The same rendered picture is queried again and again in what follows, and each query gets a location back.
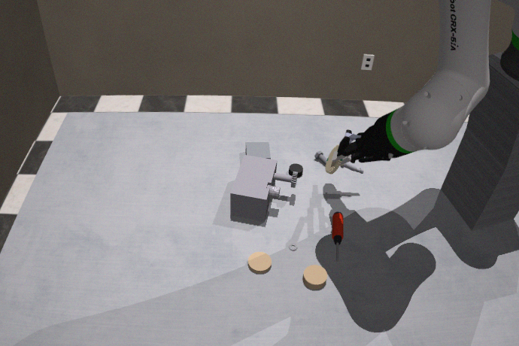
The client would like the grey bolt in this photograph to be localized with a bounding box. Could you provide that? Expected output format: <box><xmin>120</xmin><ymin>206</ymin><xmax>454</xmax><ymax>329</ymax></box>
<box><xmin>315</xmin><ymin>151</ymin><xmax>327</xmax><ymax>165</ymax></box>

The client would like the red-handled screwdriver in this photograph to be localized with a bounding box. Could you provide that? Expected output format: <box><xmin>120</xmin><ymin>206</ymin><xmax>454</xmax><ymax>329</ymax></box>
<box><xmin>332</xmin><ymin>212</ymin><xmax>343</xmax><ymax>260</ymax></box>

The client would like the black short cylinder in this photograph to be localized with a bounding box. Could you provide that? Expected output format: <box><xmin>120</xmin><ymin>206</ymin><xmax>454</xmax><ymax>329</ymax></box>
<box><xmin>289</xmin><ymin>163</ymin><xmax>303</xmax><ymax>178</ymax></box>

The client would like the beige gear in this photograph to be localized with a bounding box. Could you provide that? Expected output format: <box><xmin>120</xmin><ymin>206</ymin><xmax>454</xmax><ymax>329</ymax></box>
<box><xmin>326</xmin><ymin>144</ymin><xmax>364</xmax><ymax>174</ymax></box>

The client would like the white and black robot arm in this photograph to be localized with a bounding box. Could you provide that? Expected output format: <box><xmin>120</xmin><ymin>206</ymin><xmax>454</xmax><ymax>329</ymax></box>
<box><xmin>372</xmin><ymin>0</ymin><xmax>519</xmax><ymax>159</ymax></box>

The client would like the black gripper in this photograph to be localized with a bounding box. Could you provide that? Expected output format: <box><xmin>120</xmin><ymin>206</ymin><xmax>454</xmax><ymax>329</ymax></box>
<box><xmin>332</xmin><ymin>125</ymin><xmax>390</xmax><ymax>165</ymax></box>

